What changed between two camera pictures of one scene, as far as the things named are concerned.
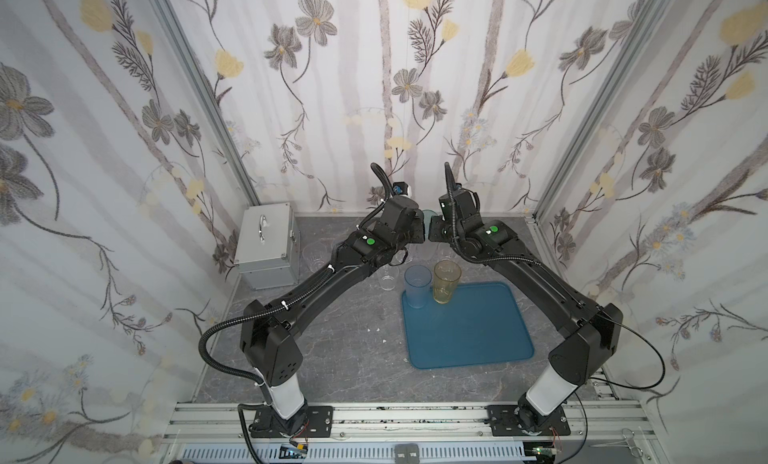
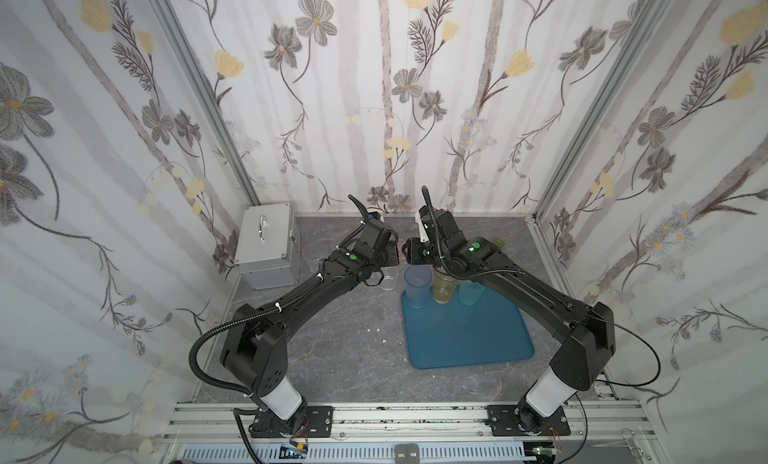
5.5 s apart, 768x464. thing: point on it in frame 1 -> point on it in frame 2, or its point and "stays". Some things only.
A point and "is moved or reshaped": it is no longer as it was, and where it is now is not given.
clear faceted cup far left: (314, 255) stays
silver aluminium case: (268, 251) stays
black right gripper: (437, 230) -> (411, 251)
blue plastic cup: (417, 279) stays
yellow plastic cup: (446, 277) stays
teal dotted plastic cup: (428, 213) is moved or reshaped
